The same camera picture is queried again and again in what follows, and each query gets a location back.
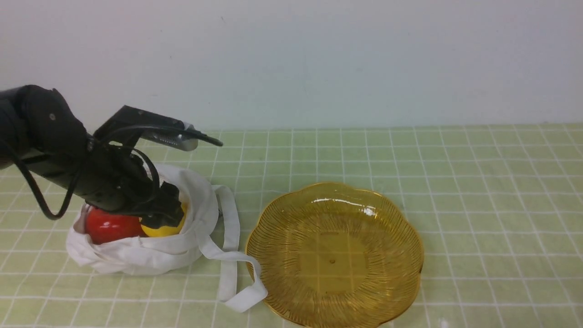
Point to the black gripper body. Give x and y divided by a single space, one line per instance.
117 179

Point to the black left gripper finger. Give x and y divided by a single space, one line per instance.
167 199

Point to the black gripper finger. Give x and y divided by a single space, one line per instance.
158 220

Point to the yellow lemon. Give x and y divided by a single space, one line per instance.
165 231

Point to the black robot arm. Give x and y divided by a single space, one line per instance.
59 159

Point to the white cloth tote bag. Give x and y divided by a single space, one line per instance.
212 229

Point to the amber glass fruit plate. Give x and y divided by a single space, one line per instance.
334 256

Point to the red apple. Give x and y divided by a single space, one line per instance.
103 227

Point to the wrist camera with black bracket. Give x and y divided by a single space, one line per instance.
129 124

